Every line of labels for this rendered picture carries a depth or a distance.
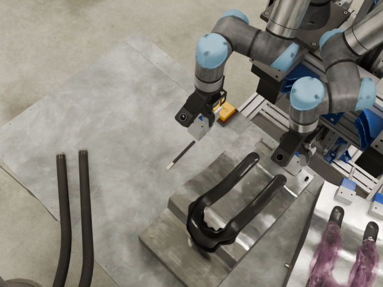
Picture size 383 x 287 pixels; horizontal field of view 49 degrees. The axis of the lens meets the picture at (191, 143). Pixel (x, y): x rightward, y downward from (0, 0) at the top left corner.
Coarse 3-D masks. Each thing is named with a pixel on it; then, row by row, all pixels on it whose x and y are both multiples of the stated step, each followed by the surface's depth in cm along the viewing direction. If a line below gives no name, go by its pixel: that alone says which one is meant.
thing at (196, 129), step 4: (220, 108) 136; (216, 112) 136; (200, 116) 133; (196, 120) 131; (200, 120) 131; (192, 124) 130; (196, 124) 131; (200, 124) 131; (188, 128) 133; (192, 128) 131; (196, 128) 130; (200, 128) 130; (188, 132) 135; (192, 132) 133; (196, 132) 131; (200, 132) 129; (204, 132) 132; (196, 136) 133; (200, 136) 132
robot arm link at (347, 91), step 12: (336, 72) 101; (348, 72) 100; (336, 84) 99; (348, 84) 99; (360, 84) 98; (372, 84) 98; (336, 96) 98; (348, 96) 98; (360, 96) 98; (372, 96) 98; (336, 108) 100; (348, 108) 100; (360, 108) 100
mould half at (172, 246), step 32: (224, 160) 133; (192, 192) 123; (256, 192) 129; (288, 192) 129; (160, 224) 125; (224, 224) 118; (256, 224) 122; (160, 256) 121; (192, 256) 121; (224, 256) 118
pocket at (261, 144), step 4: (260, 140) 138; (256, 144) 137; (260, 144) 139; (264, 144) 138; (268, 144) 138; (260, 148) 138; (264, 148) 138; (268, 148) 138; (272, 148) 137; (264, 152) 138; (268, 152) 138
